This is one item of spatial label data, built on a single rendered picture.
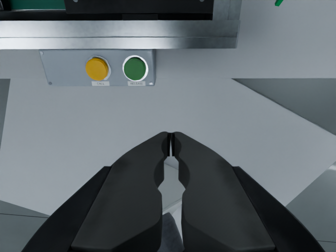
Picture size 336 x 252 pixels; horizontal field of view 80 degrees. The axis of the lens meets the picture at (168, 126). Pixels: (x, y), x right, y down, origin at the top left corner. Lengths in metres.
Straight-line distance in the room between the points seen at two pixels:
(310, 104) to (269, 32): 1.27
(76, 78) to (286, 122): 0.52
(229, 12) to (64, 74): 0.32
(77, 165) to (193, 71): 0.44
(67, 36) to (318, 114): 1.69
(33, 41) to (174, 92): 0.30
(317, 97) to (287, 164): 1.10
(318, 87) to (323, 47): 1.15
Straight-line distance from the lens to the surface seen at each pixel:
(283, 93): 1.62
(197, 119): 0.55
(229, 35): 0.41
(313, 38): 0.58
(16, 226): 2.79
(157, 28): 0.39
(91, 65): 0.41
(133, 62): 0.39
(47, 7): 0.45
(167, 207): 0.51
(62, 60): 0.44
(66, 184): 0.75
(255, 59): 0.53
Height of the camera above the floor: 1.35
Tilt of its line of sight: 62 degrees down
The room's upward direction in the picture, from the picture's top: 179 degrees counter-clockwise
